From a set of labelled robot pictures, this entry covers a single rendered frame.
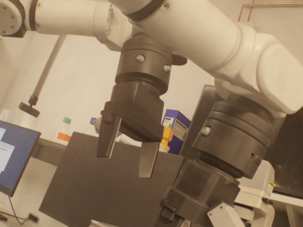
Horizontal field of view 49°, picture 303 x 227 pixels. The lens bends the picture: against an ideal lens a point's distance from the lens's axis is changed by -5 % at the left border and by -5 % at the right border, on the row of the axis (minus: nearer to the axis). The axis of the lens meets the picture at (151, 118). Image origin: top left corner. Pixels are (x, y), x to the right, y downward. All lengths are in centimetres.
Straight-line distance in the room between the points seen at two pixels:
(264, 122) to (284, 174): 93
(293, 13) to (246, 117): 164
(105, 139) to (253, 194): 50
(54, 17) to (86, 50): 212
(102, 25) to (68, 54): 227
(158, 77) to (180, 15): 22
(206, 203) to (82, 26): 37
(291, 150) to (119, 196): 66
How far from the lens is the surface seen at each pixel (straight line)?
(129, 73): 55
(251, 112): 43
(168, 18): 34
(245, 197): 90
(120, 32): 66
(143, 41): 57
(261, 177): 90
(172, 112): 169
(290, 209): 131
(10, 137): 193
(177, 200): 40
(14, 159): 184
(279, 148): 140
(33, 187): 233
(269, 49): 40
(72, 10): 62
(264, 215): 104
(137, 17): 34
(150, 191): 112
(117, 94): 54
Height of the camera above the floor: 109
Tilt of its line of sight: 14 degrees up
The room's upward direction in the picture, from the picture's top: 20 degrees clockwise
